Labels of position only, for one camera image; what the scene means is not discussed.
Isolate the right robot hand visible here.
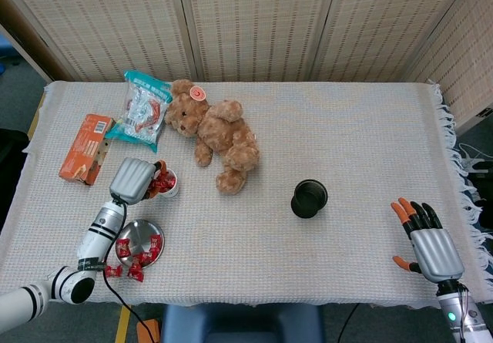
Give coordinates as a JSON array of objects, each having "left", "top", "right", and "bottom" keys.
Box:
[{"left": 391, "top": 197, "right": 465, "bottom": 284}]

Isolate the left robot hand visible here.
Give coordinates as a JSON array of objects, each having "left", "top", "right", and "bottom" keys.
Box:
[{"left": 109, "top": 156, "right": 168, "bottom": 206}]

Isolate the white paper cup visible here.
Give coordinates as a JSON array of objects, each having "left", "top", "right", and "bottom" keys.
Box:
[{"left": 152, "top": 167, "right": 180, "bottom": 200}]

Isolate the silver metal plate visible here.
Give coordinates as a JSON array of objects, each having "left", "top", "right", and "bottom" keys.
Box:
[{"left": 116, "top": 218, "right": 166, "bottom": 269}]

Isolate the orange cardboard box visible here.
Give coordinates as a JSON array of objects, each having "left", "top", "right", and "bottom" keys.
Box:
[{"left": 58, "top": 113, "right": 117, "bottom": 187}]

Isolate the teal silver snack bag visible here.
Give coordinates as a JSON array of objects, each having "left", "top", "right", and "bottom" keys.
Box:
[{"left": 103, "top": 69, "right": 173, "bottom": 154}]

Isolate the brown teddy bear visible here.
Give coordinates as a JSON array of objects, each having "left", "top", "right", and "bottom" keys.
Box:
[{"left": 164, "top": 79, "right": 261, "bottom": 196}]

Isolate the yellow floor tape strip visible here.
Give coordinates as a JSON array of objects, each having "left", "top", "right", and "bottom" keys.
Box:
[
  {"left": 114, "top": 304, "right": 132, "bottom": 343},
  {"left": 27, "top": 92, "right": 47, "bottom": 140}
]

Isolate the black mesh pen holder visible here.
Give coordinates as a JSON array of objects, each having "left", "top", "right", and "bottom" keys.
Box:
[{"left": 290, "top": 179, "right": 329, "bottom": 219}]

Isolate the beige woven tablecloth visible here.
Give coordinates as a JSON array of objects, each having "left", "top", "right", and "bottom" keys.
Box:
[{"left": 0, "top": 79, "right": 493, "bottom": 308}]

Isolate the orange block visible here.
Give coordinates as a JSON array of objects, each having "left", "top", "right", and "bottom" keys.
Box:
[{"left": 136, "top": 318, "right": 162, "bottom": 343}]

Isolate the brown wooden door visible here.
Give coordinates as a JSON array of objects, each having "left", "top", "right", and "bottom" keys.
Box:
[{"left": 0, "top": 0, "right": 76, "bottom": 84}]

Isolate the blue plastic object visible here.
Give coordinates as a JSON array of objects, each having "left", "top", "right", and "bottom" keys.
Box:
[{"left": 0, "top": 36, "right": 18, "bottom": 76}]

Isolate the woven folding screen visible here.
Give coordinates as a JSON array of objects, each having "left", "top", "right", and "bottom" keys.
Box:
[{"left": 0, "top": 0, "right": 493, "bottom": 136}]

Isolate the white cable bundle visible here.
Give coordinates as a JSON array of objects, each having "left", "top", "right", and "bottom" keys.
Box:
[{"left": 458, "top": 142, "right": 487, "bottom": 174}]

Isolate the black floor cable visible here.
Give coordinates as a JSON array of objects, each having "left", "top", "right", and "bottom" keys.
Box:
[{"left": 337, "top": 303, "right": 362, "bottom": 343}]

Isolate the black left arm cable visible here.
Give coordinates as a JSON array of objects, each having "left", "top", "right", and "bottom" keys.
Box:
[{"left": 102, "top": 200, "right": 157, "bottom": 343}]

